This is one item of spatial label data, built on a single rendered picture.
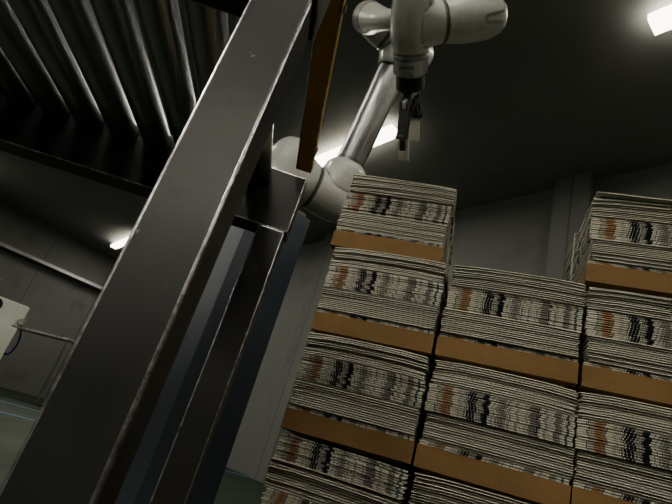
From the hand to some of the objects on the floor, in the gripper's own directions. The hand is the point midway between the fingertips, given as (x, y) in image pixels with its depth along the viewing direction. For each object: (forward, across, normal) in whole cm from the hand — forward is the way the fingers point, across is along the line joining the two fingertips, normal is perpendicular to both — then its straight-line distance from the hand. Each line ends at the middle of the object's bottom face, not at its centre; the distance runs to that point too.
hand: (408, 147), depth 139 cm
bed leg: (+22, +123, -12) cm, 126 cm away
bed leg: (-20, +144, +7) cm, 146 cm away
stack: (+67, +100, +48) cm, 129 cm away
